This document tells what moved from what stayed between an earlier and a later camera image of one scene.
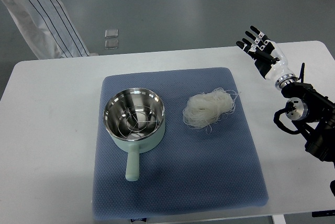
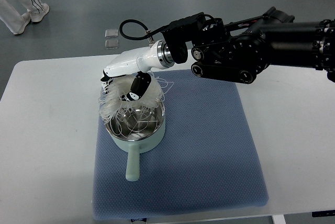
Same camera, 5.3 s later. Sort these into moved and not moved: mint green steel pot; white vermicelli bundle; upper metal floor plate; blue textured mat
Moved: white vermicelli bundle
Not moved: blue textured mat; upper metal floor plate; mint green steel pot
